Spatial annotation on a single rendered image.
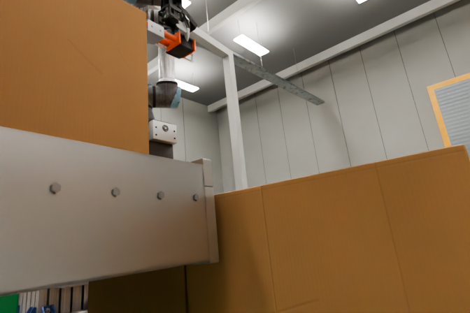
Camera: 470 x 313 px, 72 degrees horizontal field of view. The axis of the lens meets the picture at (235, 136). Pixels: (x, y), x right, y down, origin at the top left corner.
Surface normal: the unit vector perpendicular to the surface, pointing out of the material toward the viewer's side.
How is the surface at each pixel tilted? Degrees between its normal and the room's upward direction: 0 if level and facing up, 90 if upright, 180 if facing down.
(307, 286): 90
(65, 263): 90
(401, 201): 90
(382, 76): 90
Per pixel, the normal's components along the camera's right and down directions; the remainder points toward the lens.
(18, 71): 0.77, -0.26
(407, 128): -0.66, -0.17
